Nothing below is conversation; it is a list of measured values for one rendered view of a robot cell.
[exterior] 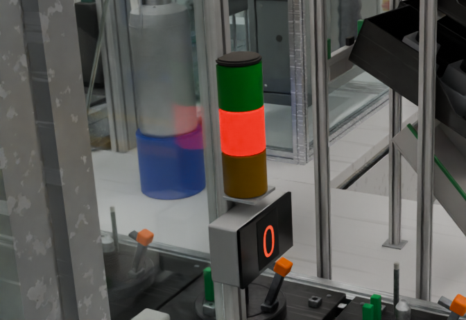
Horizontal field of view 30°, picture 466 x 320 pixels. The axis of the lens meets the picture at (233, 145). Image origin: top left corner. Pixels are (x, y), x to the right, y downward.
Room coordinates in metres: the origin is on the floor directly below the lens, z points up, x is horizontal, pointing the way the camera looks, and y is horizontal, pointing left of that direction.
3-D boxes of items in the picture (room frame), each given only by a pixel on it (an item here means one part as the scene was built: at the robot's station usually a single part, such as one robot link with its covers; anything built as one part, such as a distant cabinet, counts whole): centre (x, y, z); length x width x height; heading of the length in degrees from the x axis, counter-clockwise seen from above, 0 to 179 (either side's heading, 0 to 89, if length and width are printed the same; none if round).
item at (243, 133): (0.91, -0.01, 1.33); 0.05 x 0.05 x 0.05
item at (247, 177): (0.91, -0.01, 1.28); 0.05 x 0.05 x 0.05
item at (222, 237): (0.91, -0.01, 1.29); 0.12 x 0.05 x 0.25; 148
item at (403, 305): (1.01, -0.21, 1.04); 0.02 x 0.02 x 0.03
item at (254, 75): (0.91, -0.01, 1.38); 0.05 x 0.05 x 0.05
